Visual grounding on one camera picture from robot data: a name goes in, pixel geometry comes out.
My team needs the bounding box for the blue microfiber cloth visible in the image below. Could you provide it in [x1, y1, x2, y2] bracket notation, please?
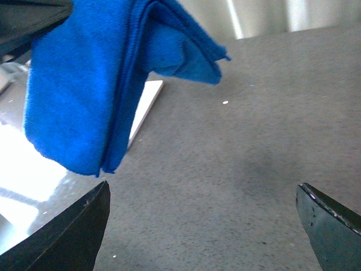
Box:
[23, 1, 227, 176]

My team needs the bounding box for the white pleated curtain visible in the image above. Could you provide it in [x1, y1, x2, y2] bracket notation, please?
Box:
[180, 0, 360, 42]

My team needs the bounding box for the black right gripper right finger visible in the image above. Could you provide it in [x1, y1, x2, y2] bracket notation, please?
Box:
[296, 183, 360, 270]

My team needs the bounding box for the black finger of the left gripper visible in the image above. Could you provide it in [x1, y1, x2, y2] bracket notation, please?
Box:
[1, 1, 73, 55]

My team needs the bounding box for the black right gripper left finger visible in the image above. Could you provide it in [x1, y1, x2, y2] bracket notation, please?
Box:
[1, 181, 110, 271]

